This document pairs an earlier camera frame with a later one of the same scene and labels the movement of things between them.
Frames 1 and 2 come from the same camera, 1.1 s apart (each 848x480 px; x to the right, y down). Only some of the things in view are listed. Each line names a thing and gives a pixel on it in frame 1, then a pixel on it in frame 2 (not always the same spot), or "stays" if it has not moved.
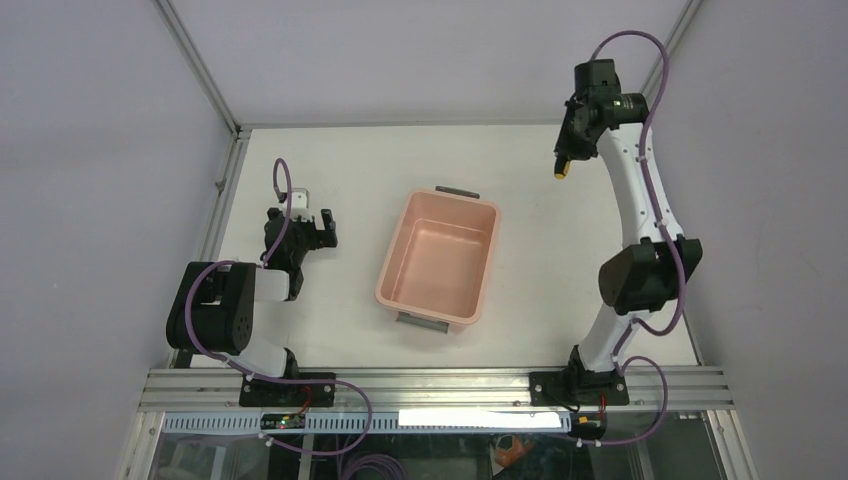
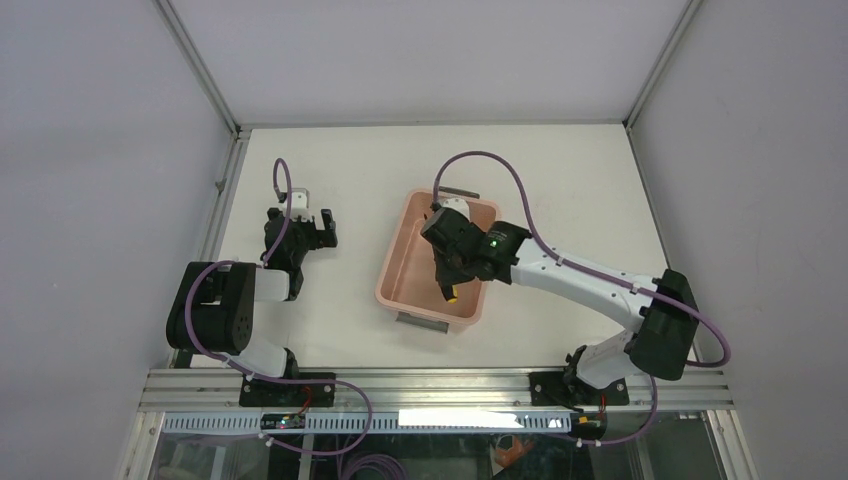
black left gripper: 319,239 stays
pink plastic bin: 435,266 stays
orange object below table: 512,456 stays
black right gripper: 564,146 -> 446,277
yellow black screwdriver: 561,168 -> 455,295
